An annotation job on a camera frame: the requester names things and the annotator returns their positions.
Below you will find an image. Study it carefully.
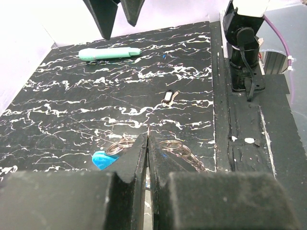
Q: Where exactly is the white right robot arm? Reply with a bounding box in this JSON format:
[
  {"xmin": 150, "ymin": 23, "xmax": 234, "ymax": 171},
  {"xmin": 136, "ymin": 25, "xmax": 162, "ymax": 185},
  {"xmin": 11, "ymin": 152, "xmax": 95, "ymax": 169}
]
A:
[{"xmin": 84, "ymin": 0, "xmax": 269, "ymax": 40}]

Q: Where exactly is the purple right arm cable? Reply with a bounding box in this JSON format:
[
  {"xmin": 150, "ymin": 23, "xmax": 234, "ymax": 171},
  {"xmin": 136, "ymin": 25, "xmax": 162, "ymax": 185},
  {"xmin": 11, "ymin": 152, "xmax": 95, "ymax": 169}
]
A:
[{"xmin": 263, "ymin": 16, "xmax": 297, "ymax": 104}]

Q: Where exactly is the blue key tag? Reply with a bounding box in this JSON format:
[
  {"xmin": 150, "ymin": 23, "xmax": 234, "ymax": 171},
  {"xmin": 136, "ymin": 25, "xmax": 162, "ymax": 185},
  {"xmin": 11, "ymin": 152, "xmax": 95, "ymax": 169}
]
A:
[{"xmin": 92, "ymin": 151, "xmax": 119, "ymax": 170}]

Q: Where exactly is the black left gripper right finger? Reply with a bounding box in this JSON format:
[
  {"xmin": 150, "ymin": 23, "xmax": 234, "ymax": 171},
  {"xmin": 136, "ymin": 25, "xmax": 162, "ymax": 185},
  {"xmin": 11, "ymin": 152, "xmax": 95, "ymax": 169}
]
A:
[{"xmin": 148, "ymin": 136, "xmax": 301, "ymax": 230}]

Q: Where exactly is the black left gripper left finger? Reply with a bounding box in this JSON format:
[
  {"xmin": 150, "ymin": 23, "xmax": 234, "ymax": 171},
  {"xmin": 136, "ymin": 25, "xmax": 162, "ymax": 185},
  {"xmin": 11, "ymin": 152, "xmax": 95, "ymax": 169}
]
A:
[{"xmin": 0, "ymin": 134, "xmax": 147, "ymax": 230}]

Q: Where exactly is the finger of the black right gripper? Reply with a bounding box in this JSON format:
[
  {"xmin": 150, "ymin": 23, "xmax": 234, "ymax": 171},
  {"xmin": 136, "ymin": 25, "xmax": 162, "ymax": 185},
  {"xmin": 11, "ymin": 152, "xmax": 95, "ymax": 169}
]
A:
[
  {"xmin": 83, "ymin": 0, "xmax": 120, "ymax": 40},
  {"xmin": 120, "ymin": 0, "xmax": 145, "ymax": 26}
]

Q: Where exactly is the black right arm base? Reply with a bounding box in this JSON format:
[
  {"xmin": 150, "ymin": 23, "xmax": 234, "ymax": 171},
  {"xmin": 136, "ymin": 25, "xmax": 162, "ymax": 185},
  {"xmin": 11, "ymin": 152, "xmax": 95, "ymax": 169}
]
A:
[{"xmin": 223, "ymin": 1, "xmax": 265, "ymax": 102}]

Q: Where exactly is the chain of silver keyrings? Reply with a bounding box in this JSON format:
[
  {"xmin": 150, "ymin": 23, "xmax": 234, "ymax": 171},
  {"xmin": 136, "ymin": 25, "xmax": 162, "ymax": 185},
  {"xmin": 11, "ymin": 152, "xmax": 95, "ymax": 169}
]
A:
[{"xmin": 105, "ymin": 135, "xmax": 208, "ymax": 173}]

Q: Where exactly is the mint green marker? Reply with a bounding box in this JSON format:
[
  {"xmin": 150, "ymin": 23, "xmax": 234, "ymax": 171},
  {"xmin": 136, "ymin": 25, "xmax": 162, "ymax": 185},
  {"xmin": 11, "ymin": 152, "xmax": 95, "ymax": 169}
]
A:
[{"xmin": 78, "ymin": 47, "xmax": 141, "ymax": 61}]

